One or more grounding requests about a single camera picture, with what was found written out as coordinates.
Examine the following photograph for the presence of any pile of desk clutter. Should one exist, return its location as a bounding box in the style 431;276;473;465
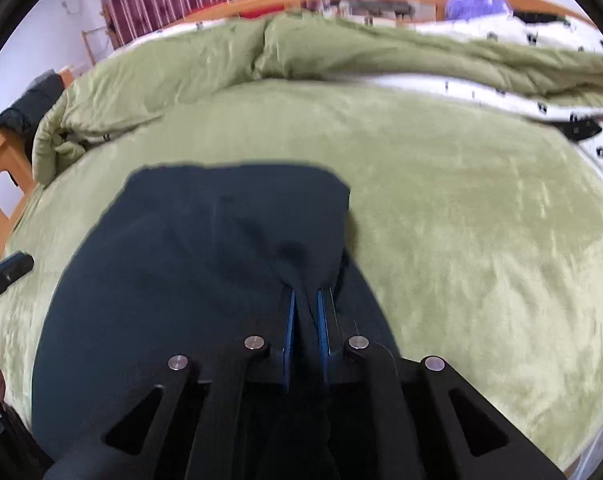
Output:
321;0;417;23

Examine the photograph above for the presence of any dark navy sweatshirt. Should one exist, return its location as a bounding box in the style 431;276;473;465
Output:
31;160;402;480

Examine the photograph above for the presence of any green plush bed sheet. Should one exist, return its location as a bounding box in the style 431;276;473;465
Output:
0;80;603;471

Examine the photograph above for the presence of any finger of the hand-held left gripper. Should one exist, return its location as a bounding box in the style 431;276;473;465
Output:
0;252;35;311

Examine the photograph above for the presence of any small black object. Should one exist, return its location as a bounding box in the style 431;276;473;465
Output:
556;117;602;142

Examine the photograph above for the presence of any wooden bed side rail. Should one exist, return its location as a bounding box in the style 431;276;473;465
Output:
0;67;77;268

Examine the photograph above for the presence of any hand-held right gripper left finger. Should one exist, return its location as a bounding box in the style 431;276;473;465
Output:
44;287;298;480

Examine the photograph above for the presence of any black cloth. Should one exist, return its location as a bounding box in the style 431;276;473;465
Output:
511;10;569;25

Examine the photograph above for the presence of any purple plush toy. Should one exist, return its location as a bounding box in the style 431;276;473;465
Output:
445;0;512;21

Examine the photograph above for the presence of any green and white floral duvet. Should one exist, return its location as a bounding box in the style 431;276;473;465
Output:
31;12;603;186

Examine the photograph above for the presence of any wooden rack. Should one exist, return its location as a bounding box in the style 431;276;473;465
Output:
81;27;114;66

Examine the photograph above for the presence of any thin wall cable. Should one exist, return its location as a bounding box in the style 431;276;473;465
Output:
62;0;107;31

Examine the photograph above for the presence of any dark clothes pile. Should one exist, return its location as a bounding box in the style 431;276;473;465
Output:
0;71;64;161

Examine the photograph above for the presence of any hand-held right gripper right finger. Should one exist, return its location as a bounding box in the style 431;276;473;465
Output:
315;287;567;480

